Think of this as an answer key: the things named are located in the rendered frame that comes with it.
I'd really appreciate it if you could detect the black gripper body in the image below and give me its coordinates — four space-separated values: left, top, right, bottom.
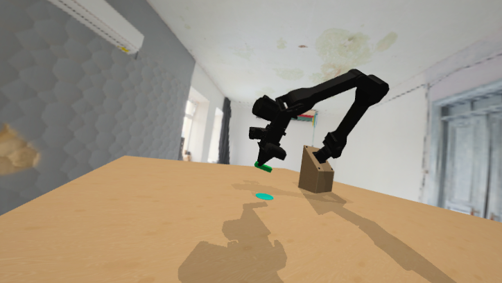
260 122 287 161

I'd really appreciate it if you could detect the cyan circle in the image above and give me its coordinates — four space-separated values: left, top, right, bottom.
256 194 273 200

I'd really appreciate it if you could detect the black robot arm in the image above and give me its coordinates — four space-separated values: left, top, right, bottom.
249 69 389 164

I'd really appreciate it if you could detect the green rectangular post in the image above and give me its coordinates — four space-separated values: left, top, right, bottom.
254 161 272 173

